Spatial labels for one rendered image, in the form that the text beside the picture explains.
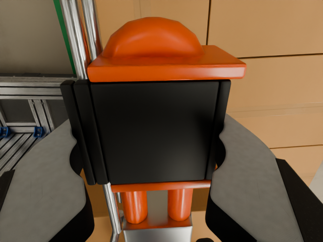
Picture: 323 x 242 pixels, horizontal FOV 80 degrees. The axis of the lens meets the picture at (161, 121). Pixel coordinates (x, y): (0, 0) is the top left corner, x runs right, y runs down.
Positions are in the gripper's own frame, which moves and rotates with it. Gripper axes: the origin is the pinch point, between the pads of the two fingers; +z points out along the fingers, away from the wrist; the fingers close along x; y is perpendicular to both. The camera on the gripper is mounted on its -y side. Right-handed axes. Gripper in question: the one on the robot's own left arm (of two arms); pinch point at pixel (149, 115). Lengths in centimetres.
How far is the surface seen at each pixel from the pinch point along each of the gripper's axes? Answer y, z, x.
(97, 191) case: 30.3, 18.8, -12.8
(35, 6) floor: -4, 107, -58
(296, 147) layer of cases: 49, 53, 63
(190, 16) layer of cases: -2, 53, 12
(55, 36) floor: 10, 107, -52
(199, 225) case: 35.1, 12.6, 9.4
